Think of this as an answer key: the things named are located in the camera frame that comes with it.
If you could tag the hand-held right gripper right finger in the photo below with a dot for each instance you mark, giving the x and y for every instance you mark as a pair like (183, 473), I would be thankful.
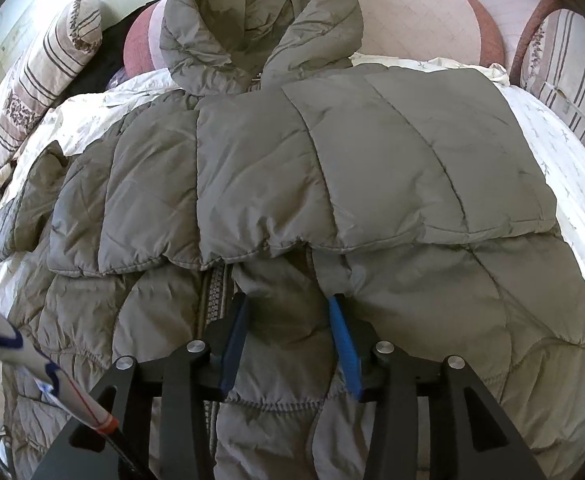
(345, 352)

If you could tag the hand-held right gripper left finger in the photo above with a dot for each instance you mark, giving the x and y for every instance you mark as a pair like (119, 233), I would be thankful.
(235, 342)

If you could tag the olive grey puffer jacket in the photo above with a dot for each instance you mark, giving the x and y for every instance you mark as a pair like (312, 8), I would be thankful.
(322, 160)

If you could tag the white tube with blue marks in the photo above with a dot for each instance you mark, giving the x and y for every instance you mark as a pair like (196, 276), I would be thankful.
(27, 360)

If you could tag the white embroidered bed sheet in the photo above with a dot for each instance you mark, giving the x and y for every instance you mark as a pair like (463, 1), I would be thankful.
(572, 185)

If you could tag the black cloth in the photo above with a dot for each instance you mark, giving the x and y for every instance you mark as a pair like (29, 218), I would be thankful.
(105, 55)

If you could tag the small striped floral pillow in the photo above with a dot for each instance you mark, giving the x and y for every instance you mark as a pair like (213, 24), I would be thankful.
(32, 95)

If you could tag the pink padded headboard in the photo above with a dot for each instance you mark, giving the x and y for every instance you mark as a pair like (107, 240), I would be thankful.
(422, 10)

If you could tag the large striped floral pillow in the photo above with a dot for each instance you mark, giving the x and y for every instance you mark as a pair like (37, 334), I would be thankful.
(567, 65)

